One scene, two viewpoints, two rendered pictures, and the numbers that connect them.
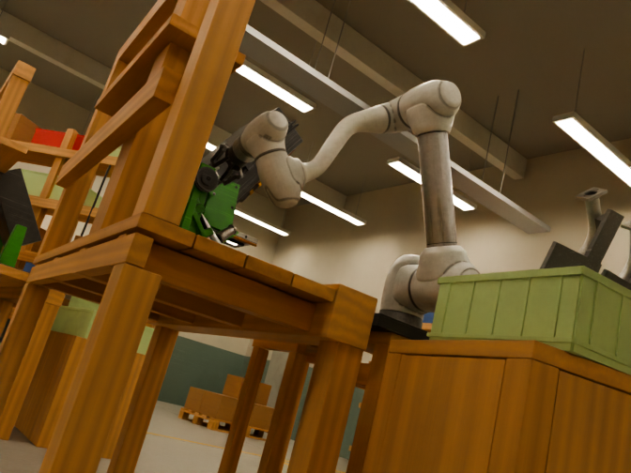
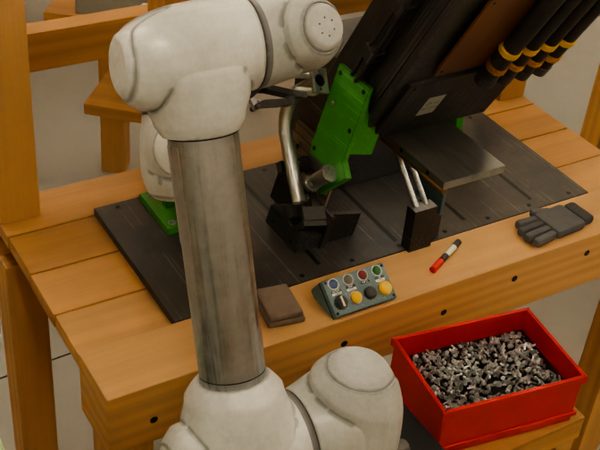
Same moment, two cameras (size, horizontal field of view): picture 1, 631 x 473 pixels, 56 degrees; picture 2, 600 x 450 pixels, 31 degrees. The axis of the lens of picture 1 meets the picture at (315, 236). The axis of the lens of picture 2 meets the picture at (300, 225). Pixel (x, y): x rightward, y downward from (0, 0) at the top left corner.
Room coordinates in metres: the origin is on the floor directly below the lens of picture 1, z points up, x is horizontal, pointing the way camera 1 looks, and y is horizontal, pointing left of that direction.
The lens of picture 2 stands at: (1.86, -1.57, 2.30)
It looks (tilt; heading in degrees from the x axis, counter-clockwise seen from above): 36 degrees down; 86
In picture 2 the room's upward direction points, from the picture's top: 6 degrees clockwise
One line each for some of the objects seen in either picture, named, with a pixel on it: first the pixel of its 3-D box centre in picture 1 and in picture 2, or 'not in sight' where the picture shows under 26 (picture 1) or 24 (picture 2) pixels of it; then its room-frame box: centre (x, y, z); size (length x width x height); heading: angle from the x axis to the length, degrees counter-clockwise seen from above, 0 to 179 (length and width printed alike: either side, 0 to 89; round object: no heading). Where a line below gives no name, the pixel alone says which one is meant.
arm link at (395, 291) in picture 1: (408, 285); (347, 413); (2.04, -0.37, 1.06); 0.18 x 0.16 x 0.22; 28
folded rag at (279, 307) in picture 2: not in sight; (279, 304); (1.93, 0.06, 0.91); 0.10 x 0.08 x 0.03; 111
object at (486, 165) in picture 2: (205, 227); (418, 134); (2.22, 0.42, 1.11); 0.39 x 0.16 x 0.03; 120
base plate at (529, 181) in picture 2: not in sight; (351, 203); (2.10, 0.47, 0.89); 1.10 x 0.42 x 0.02; 30
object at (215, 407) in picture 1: (236, 404); not in sight; (8.71, 0.47, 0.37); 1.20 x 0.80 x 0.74; 132
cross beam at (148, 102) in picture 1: (102, 143); (282, 4); (1.91, 0.78, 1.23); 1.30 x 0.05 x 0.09; 30
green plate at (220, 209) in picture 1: (217, 205); (353, 118); (2.07, 0.37, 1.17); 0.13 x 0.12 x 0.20; 30
